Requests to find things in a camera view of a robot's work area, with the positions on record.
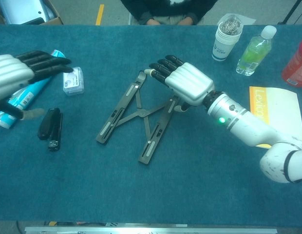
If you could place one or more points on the white cup of paper clips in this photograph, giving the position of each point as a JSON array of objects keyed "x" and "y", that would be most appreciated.
[{"x": 226, "y": 39}]

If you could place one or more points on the black stapler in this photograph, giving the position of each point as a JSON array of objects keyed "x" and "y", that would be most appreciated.
[{"x": 47, "y": 124}]

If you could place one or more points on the red drink can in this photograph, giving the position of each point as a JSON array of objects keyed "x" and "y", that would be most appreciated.
[{"x": 297, "y": 65}]

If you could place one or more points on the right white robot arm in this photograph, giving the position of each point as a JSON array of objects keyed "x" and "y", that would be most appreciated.
[{"x": 251, "y": 126}]

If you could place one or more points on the clear bottle green label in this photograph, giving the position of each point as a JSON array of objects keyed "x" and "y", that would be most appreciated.
[{"x": 254, "y": 53}]

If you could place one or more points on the cardboard box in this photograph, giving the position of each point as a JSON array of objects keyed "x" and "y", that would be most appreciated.
[{"x": 53, "y": 20}]

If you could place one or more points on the aluminium profile rail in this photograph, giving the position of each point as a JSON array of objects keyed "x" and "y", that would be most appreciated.
[{"x": 151, "y": 230}]

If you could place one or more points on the blue felt table cover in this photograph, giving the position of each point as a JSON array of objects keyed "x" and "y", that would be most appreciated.
[{"x": 92, "y": 190}]

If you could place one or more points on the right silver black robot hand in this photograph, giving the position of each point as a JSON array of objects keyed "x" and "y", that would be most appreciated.
[{"x": 190, "y": 83}]

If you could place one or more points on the yellow white Lexicon book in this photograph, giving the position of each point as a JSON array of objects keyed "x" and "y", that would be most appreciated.
[{"x": 282, "y": 104}]

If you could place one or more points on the black folding laptop stand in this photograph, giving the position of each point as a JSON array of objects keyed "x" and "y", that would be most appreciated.
[{"x": 141, "y": 112}]

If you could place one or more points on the black tripod leg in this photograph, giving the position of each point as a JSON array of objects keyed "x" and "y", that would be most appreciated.
[{"x": 291, "y": 12}]

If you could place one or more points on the person in black sweater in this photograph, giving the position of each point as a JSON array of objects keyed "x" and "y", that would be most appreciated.
[{"x": 146, "y": 9}]

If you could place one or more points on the yellow floor tape strip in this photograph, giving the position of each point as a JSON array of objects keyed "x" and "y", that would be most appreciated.
[{"x": 100, "y": 14}]

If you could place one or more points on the blue cling film roll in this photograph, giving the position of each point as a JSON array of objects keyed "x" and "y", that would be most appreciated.
[{"x": 29, "y": 95}]

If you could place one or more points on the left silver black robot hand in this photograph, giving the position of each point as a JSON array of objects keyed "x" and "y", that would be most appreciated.
[{"x": 12, "y": 73}]

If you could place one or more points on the small clear plastic box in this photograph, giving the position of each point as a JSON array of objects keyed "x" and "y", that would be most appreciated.
[{"x": 74, "y": 83}]

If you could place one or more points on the small yellow object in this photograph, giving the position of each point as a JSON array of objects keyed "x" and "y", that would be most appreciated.
[{"x": 51, "y": 223}]

